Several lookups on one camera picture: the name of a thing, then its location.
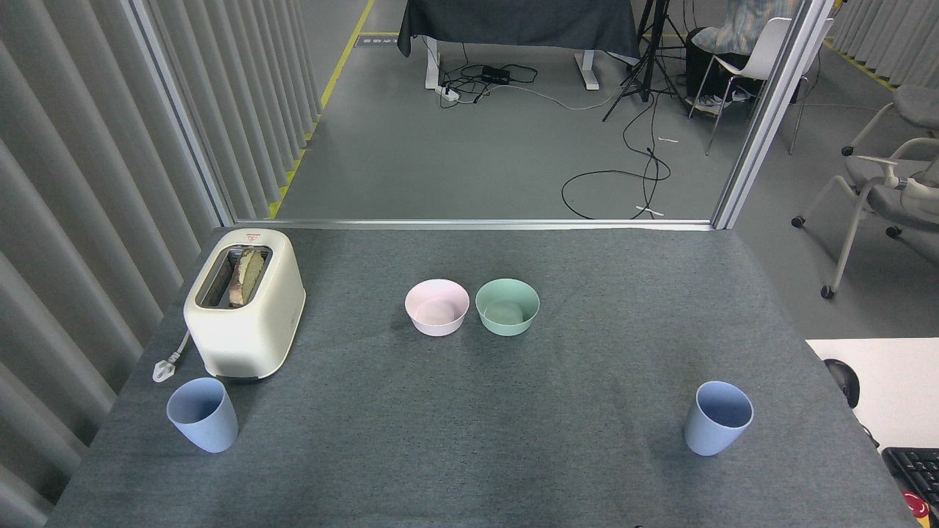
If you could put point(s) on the light blue plastic cup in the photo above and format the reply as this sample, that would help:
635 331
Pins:
209 433
708 436

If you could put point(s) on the pink bowl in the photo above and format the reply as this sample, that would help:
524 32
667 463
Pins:
438 323

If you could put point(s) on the green bowl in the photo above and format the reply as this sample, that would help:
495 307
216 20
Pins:
506 323

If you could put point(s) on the white power strip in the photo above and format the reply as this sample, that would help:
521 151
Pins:
448 92

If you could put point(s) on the black power adapter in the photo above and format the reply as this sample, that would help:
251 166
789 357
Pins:
496 74

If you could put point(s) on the bread slice in toaster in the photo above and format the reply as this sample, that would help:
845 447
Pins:
248 277

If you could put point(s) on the cream white toaster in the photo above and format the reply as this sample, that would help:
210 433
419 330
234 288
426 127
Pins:
249 334

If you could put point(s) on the dark table cloth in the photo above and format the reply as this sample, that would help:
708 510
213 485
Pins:
513 22

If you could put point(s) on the black tripod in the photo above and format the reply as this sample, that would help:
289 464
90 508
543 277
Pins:
647 66

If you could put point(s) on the seated person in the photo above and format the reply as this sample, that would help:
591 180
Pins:
741 29

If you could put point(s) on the white chair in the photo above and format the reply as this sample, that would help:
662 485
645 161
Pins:
763 51

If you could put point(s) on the black computer mouse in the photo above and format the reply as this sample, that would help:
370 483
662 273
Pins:
843 378

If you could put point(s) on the grey office chair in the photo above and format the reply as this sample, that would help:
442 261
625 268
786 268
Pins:
917 99
880 194

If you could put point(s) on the white side desk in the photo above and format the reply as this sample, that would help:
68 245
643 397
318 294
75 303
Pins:
895 389

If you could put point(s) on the black keyboard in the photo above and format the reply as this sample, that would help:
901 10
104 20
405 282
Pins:
917 469

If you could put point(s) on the red round object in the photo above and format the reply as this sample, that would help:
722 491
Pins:
915 510

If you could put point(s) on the silver aluminium rail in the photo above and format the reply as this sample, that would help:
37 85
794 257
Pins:
477 224

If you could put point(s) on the white table frame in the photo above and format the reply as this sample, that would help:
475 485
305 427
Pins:
433 66

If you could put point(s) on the silver aluminium post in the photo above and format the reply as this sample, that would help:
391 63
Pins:
770 110
183 121

